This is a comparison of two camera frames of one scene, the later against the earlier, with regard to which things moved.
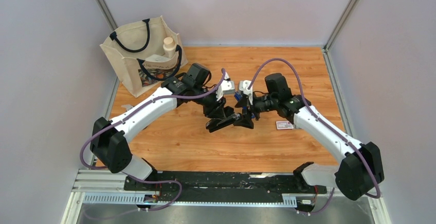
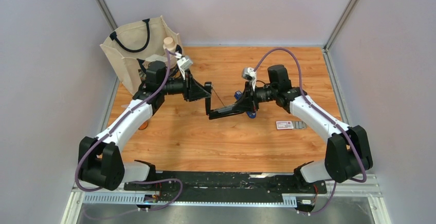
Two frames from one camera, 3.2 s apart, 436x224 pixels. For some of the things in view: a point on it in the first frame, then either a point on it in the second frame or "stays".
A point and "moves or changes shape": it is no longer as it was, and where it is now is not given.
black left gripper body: [212, 105] -> [184, 86]
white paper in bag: [157, 58] stays
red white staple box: [284, 125] stays
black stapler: [216, 124] moves or changes shape
